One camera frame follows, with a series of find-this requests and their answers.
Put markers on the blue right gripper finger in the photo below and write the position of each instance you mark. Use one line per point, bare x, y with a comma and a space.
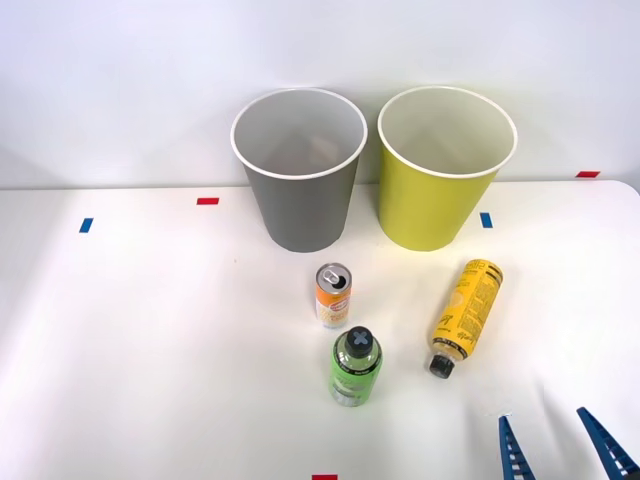
514, 455
607, 447

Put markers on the yellow plastic bottle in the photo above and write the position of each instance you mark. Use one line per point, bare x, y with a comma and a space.
467, 310

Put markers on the green plastic bottle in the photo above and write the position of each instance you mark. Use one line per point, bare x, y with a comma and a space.
355, 372

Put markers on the orange and white drink can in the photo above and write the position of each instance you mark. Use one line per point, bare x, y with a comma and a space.
333, 307

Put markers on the yellow-green plastic waste bin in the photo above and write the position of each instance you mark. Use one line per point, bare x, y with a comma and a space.
425, 205

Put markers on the grey plastic waste bin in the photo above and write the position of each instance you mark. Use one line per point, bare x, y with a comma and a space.
305, 210

